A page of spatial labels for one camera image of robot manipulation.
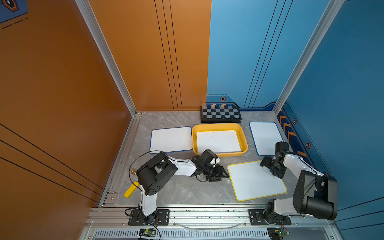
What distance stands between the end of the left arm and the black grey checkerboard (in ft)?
1.35

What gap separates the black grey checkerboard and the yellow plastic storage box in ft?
0.14

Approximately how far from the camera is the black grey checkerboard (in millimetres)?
1144

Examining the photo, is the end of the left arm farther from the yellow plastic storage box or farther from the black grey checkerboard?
the black grey checkerboard

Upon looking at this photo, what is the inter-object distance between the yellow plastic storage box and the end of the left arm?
0.19m

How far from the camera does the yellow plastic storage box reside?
0.99 meters

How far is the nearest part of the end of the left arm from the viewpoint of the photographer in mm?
736
